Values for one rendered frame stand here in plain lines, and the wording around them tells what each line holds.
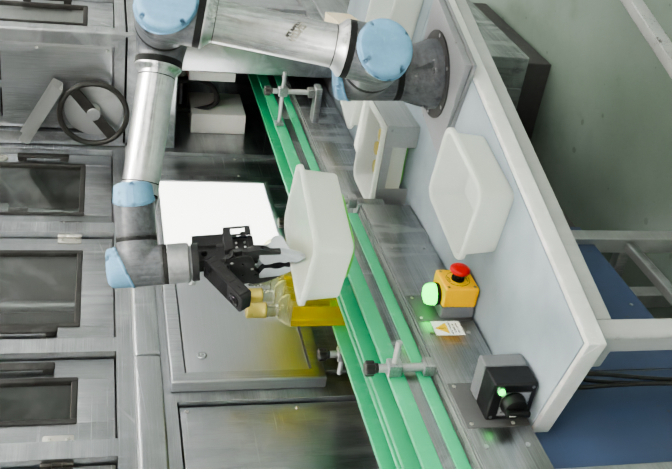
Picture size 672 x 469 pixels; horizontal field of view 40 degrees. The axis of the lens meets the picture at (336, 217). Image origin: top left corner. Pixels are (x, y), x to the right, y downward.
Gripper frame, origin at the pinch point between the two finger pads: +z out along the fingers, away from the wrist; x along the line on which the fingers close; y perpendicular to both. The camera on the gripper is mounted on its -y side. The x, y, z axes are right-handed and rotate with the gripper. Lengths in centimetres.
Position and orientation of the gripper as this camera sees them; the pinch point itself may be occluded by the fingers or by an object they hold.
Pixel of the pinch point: (299, 261)
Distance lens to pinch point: 173.5
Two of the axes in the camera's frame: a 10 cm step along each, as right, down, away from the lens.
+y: -1.7, -7.0, 7.0
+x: -0.7, 7.1, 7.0
